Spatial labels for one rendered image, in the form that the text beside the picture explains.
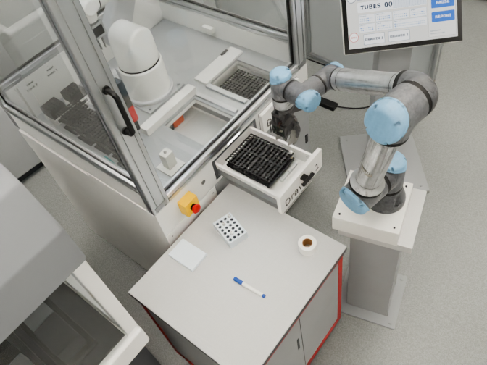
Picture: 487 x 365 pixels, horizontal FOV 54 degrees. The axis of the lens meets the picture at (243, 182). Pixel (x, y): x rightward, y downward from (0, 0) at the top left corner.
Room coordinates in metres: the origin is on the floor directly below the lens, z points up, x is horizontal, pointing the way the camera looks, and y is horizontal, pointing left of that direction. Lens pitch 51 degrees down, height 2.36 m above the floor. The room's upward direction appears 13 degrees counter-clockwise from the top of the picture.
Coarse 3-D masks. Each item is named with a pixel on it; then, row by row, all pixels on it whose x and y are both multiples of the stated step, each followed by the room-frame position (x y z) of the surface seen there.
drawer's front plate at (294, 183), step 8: (320, 152) 1.25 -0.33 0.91; (312, 160) 1.21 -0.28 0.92; (320, 160) 1.25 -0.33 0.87; (304, 168) 1.17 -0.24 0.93; (312, 168) 1.21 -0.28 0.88; (296, 176) 1.15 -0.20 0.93; (288, 184) 1.12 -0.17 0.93; (296, 184) 1.13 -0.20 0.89; (280, 192) 1.09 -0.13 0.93; (288, 192) 1.10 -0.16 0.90; (296, 192) 1.13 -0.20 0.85; (280, 200) 1.07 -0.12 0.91; (288, 200) 1.10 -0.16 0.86; (280, 208) 1.06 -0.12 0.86
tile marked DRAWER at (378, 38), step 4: (384, 32) 1.76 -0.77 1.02; (364, 36) 1.77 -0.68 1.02; (368, 36) 1.77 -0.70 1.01; (372, 36) 1.77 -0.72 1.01; (376, 36) 1.76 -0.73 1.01; (380, 36) 1.76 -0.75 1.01; (384, 36) 1.75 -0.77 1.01; (364, 40) 1.77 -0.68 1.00; (368, 40) 1.76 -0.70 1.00; (372, 40) 1.76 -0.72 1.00; (376, 40) 1.75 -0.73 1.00; (380, 40) 1.75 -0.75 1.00; (384, 40) 1.74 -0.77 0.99; (364, 44) 1.75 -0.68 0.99; (368, 44) 1.75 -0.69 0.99
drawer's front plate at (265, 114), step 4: (268, 108) 1.55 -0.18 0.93; (272, 108) 1.56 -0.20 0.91; (264, 112) 1.53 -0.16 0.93; (268, 112) 1.54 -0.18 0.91; (260, 116) 1.52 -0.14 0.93; (264, 116) 1.52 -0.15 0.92; (268, 116) 1.54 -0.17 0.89; (260, 120) 1.52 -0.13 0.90; (264, 120) 1.52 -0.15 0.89; (268, 120) 1.54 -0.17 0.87; (260, 124) 1.52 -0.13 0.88; (264, 124) 1.52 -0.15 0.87; (268, 124) 1.53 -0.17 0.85; (264, 128) 1.51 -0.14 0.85; (268, 128) 1.53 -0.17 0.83; (264, 132) 1.51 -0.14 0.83
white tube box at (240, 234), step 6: (216, 222) 1.11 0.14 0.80; (228, 222) 1.11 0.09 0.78; (234, 222) 1.10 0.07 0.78; (216, 228) 1.09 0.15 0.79; (222, 228) 1.08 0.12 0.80; (228, 228) 1.07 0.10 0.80; (234, 228) 1.07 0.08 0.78; (240, 228) 1.07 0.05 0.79; (222, 234) 1.05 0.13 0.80; (228, 234) 1.05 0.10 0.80; (234, 234) 1.04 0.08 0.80; (240, 234) 1.03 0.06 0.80; (246, 234) 1.03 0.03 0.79; (228, 240) 1.02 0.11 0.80; (234, 240) 1.01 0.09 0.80; (240, 240) 1.02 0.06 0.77
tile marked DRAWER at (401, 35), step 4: (388, 32) 1.76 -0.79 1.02; (392, 32) 1.76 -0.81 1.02; (396, 32) 1.75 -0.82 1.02; (400, 32) 1.75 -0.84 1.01; (404, 32) 1.74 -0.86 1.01; (408, 32) 1.74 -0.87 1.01; (388, 36) 1.75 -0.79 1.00; (392, 36) 1.74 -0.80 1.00; (396, 36) 1.74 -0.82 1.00; (400, 36) 1.74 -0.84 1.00; (404, 36) 1.73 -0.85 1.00; (408, 36) 1.73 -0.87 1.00; (388, 40) 1.74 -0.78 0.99; (392, 40) 1.73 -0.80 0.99; (396, 40) 1.73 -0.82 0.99; (400, 40) 1.73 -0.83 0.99; (404, 40) 1.72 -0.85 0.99
